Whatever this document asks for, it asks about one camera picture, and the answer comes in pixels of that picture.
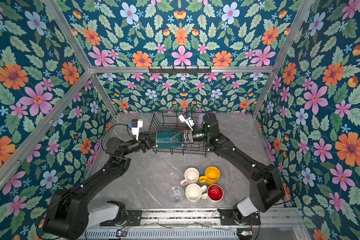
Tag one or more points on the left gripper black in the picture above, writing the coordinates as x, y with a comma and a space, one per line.
145, 141

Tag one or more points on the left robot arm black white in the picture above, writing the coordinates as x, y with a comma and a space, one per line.
69, 216

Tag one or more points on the yellow mug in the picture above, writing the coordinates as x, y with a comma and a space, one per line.
211, 177

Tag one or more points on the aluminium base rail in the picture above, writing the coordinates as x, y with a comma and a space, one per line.
276, 217

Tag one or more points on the black hook rail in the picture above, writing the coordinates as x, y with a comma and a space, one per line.
180, 70

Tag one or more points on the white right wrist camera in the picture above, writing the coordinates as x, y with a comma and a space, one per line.
187, 119

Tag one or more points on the black wire dish rack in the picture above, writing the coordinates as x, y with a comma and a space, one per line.
169, 122

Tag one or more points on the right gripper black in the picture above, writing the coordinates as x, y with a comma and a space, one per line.
183, 141

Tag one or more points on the green mug cream inside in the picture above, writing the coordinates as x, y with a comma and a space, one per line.
163, 141

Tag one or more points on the white mug red inside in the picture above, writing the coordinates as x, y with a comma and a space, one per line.
214, 194

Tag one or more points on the clear glass cup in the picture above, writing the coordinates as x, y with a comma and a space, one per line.
176, 194

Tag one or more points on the lilac plastic cup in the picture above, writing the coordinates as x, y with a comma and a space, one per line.
200, 121

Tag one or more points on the aluminium frame post back left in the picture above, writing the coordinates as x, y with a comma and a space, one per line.
88, 73

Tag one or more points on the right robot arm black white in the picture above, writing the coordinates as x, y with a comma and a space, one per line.
266, 186

